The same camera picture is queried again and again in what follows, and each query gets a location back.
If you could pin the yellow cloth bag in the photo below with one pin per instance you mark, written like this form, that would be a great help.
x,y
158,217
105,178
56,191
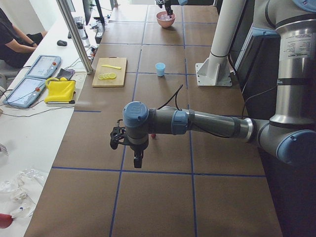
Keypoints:
x,y
60,91

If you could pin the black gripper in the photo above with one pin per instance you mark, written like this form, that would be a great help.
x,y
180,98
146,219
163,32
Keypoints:
x,y
138,147

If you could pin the yellow plastic knife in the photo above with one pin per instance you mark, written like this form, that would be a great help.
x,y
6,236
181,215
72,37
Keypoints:
x,y
111,66

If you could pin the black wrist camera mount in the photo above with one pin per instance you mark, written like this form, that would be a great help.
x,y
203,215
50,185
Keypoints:
x,y
118,136

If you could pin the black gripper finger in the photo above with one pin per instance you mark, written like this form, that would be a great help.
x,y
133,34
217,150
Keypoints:
x,y
169,9

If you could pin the seated person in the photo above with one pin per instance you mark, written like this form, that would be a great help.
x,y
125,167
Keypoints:
x,y
16,47

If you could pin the white power strip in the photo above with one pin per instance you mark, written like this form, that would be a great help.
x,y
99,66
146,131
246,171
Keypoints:
x,y
79,76

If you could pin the bamboo cutting board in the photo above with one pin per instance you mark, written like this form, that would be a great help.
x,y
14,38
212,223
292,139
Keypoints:
x,y
119,81

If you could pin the aluminium frame post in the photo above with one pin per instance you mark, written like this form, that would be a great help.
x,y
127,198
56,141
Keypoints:
x,y
66,13

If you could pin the black computer mouse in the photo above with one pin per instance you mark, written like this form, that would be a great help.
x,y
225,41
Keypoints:
x,y
61,43

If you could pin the pink bowl of ice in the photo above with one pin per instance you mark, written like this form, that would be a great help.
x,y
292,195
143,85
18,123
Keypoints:
x,y
165,20

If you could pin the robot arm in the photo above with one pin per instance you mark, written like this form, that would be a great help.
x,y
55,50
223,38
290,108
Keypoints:
x,y
278,120
160,3

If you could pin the light blue paper cup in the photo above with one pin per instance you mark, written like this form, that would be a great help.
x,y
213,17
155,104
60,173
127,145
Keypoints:
x,y
160,69

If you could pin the lemon slice top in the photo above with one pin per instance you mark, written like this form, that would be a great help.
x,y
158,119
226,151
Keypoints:
x,y
113,75

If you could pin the grey wallet pouch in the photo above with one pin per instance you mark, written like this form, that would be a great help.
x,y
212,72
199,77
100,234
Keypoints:
x,y
65,73

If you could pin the crumpled plastic bags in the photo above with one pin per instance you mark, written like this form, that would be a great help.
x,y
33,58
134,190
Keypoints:
x,y
20,195

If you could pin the lower teach pendant tablet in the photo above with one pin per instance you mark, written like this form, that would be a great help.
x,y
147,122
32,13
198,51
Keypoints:
x,y
25,93

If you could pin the clear water bottle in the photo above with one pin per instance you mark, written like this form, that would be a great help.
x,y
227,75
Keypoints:
x,y
83,34

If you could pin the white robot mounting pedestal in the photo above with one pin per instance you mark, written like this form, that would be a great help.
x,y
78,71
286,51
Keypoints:
x,y
214,71

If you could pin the teach pendant tablet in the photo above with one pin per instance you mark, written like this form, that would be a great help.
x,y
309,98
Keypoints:
x,y
25,93
44,66

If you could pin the upper teach pendant tablet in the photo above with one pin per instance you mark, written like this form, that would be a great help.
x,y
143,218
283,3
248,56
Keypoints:
x,y
44,66

